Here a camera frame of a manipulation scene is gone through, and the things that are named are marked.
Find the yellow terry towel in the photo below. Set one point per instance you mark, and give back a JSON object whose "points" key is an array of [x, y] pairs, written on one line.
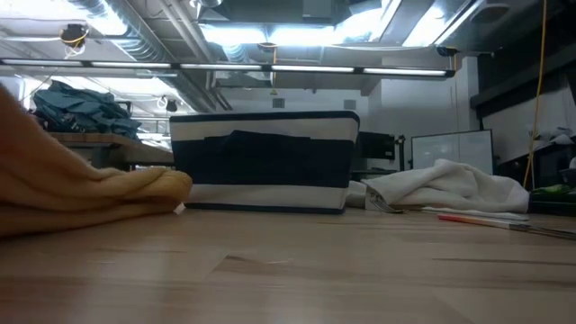
{"points": [[67, 189]]}

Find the blue-green cloth pile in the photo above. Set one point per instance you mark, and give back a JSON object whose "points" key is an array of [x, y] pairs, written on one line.
{"points": [[81, 110]]}

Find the white terry towel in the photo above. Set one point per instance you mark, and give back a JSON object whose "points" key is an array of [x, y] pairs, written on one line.
{"points": [[450, 184]]}

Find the green item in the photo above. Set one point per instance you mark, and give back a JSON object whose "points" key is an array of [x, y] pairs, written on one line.
{"points": [[551, 190]]}

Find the orange wooden stick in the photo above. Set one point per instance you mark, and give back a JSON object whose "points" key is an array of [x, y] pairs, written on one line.
{"points": [[477, 221]]}

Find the whiteboard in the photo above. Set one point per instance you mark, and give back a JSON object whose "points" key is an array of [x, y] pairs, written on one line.
{"points": [[450, 150]]}

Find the white plastic bag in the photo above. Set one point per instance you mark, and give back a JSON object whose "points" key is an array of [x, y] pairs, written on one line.
{"points": [[555, 135]]}

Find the small black hanging device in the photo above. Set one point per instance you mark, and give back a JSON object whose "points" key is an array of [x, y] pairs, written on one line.
{"points": [[171, 105]]}

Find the silver metal fork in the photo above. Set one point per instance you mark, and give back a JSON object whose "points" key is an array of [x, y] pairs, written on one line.
{"points": [[382, 203]]}

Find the black monitor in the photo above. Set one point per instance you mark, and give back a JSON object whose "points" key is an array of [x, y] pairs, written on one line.
{"points": [[377, 146]]}

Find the navy white striped fabric bin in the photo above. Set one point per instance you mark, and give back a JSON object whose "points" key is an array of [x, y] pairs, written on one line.
{"points": [[265, 157]]}

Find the wooden-top metal cart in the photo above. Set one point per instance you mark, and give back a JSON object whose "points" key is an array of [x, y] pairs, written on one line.
{"points": [[112, 150]]}

